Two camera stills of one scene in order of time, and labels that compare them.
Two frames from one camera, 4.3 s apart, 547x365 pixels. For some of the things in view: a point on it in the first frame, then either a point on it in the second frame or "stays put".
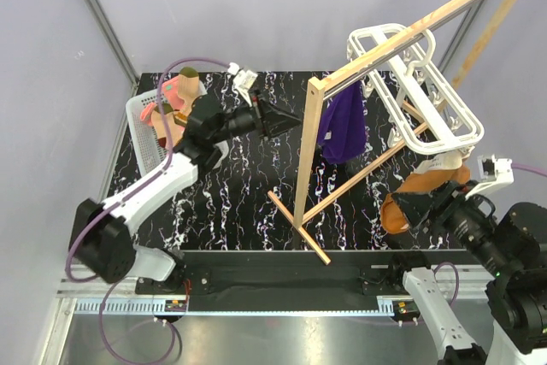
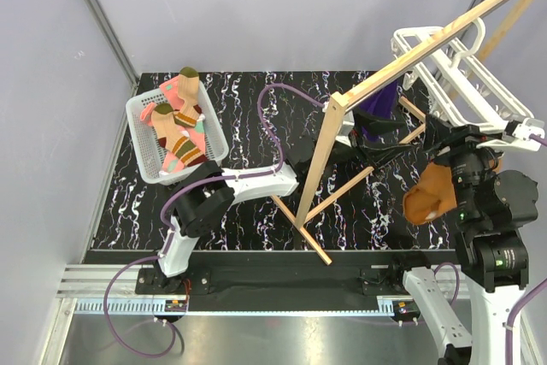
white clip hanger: [422, 113] to [463, 92]
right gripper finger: [415, 205] to [436, 133]
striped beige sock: [188, 88] stays put
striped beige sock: [175, 130] stays put
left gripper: [270, 120] to [373, 156]
